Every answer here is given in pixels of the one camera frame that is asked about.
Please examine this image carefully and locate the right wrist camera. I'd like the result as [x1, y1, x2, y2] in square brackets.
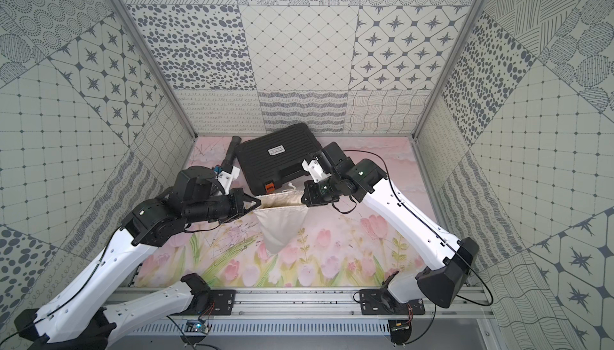
[302, 158, 331, 184]

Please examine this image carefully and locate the black corrugated hose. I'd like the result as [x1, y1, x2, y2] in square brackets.
[217, 135, 242, 174]

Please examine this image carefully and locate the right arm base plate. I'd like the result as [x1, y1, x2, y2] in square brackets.
[356, 289, 425, 316]

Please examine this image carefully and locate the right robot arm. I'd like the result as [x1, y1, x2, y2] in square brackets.
[302, 158, 480, 308]

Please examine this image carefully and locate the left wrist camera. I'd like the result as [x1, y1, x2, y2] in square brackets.
[214, 166, 241, 195]

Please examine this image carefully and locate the aluminium mounting rail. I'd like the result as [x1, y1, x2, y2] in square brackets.
[93, 284, 495, 322]

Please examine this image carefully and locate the white cloth soil bag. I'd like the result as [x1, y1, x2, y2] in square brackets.
[254, 190, 309, 255]

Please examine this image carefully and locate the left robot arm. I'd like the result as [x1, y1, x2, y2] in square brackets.
[14, 166, 262, 349]

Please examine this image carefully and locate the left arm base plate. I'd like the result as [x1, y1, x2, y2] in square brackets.
[186, 289, 237, 316]

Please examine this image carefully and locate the pink floral table mat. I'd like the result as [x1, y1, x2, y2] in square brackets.
[133, 135, 461, 289]

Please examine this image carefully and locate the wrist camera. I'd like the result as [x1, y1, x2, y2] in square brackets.
[214, 166, 241, 195]
[302, 158, 331, 184]

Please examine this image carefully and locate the black plastic tool case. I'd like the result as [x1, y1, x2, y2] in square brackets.
[236, 123, 322, 196]

